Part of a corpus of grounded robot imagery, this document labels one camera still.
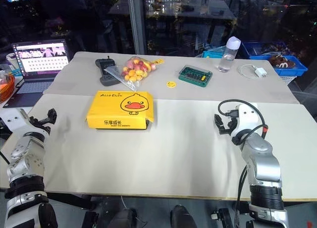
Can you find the grey window frame post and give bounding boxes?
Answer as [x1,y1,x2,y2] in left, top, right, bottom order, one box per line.
[126,0,147,57]

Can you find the blue plastic bin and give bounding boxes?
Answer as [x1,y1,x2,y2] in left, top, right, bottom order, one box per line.
[241,41,309,77]

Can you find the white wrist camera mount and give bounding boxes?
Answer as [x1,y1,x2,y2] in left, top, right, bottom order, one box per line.
[0,108,32,134]
[233,102,265,139]

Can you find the brown snack bag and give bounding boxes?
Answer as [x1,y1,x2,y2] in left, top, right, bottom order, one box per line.
[269,54,297,69]

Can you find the yellow duck package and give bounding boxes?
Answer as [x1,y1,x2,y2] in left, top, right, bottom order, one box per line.
[85,90,155,130]

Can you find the orange cable coil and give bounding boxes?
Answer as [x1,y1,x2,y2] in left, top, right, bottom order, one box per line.
[0,73,16,103]

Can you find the dark rounded shape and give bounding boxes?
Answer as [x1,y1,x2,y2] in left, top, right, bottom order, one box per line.
[170,204,198,228]

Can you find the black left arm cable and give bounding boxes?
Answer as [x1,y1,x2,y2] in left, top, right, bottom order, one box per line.
[0,148,11,165]

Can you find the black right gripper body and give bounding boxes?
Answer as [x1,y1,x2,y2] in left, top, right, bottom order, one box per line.
[222,109,239,136]

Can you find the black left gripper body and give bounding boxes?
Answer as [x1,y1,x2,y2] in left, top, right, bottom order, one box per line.
[29,115,51,136]

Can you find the white mesh basket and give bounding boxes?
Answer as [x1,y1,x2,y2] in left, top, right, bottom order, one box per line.
[279,74,299,84]

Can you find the green screwdriver bit case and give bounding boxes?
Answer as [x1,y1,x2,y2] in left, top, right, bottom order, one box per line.
[178,64,213,88]

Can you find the clear water bottle white cap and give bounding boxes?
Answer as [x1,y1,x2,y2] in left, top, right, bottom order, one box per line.
[217,36,242,73]

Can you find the white charger cable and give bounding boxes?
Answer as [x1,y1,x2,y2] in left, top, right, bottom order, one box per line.
[238,64,259,78]

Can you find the bag of colourful candies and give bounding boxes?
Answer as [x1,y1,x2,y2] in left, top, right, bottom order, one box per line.
[103,55,159,91]

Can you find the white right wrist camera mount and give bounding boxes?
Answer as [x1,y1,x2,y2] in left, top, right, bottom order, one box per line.
[233,102,265,139]

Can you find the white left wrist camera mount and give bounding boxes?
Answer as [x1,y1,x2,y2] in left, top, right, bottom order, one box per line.
[0,108,32,134]

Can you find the open grey laptop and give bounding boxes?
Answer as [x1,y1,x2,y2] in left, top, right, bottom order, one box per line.
[1,38,73,109]

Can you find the black handheld controller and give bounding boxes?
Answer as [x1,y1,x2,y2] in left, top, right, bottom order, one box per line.
[95,55,120,87]

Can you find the teal box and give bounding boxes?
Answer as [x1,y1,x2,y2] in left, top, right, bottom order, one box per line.
[201,45,227,59]

